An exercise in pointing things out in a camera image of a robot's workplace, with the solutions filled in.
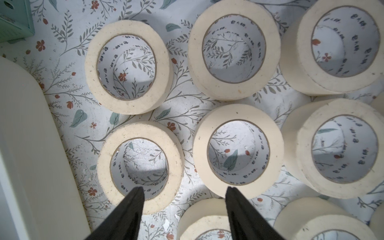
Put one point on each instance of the mint green file organizer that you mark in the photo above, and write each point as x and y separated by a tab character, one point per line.
16	20

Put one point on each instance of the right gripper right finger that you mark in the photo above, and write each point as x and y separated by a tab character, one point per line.
246	222

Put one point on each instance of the cream masking tape roll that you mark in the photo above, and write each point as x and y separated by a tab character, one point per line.
377	222
238	146
142	154
318	219
336	147
128	68
205	220
336	47
234	50
378	103

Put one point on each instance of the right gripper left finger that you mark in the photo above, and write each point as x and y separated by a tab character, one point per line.
124	221

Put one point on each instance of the floral table mat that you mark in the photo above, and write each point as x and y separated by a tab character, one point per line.
55	56

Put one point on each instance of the white plastic storage box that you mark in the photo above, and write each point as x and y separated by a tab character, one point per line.
39	196

